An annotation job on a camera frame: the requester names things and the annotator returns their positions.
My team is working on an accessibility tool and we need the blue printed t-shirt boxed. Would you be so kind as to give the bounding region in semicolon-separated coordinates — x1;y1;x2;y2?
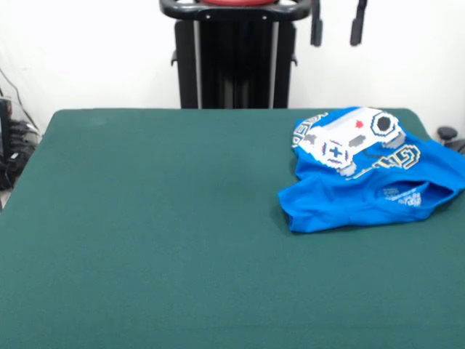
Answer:
277;105;465;234

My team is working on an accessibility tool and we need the black electronics box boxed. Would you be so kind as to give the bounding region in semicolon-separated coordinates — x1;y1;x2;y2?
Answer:
0;97;12;164

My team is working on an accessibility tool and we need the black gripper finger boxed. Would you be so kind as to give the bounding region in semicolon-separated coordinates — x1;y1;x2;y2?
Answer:
310;0;324;47
349;0;368;47

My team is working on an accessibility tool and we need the black cable bundle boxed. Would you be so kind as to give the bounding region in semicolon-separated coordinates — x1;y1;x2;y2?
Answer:
0;119;41;190

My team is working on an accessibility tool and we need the dark green table cloth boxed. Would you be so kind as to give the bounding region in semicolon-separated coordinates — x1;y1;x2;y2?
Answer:
0;108;465;349

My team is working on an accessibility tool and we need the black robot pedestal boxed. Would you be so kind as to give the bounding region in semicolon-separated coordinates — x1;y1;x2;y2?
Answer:
158;0;313;110

